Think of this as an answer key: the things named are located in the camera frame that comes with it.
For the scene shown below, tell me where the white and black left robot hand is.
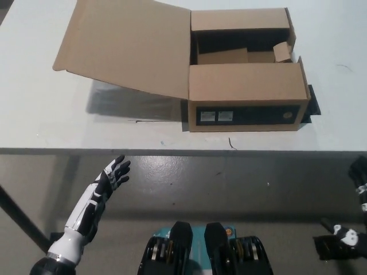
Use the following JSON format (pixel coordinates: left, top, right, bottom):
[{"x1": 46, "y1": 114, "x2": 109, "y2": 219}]
[{"x1": 47, "y1": 155, "x2": 132, "y2": 266}]

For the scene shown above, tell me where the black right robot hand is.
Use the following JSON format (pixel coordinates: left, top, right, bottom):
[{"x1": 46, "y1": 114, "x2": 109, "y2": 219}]
[{"x1": 320, "y1": 156, "x2": 367, "y2": 261}]

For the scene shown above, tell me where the brown cardboard storage box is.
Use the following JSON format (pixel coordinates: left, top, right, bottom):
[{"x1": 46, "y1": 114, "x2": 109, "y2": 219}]
[{"x1": 52, "y1": 0, "x2": 313, "y2": 133}]

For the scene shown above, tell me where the small brown cardboard box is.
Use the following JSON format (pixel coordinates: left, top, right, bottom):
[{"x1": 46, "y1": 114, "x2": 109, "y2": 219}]
[{"x1": 272, "y1": 42, "x2": 294, "y2": 63}]

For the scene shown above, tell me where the black metal table leg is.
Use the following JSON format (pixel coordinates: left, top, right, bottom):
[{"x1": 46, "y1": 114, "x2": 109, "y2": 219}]
[{"x1": 0, "y1": 183, "x2": 51, "y2": 254}]

